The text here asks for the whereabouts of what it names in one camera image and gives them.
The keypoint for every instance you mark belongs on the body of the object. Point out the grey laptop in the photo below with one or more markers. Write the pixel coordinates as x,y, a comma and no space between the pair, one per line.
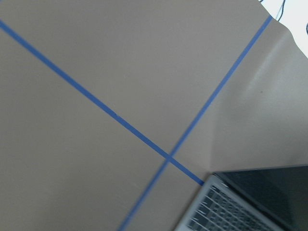
262,199

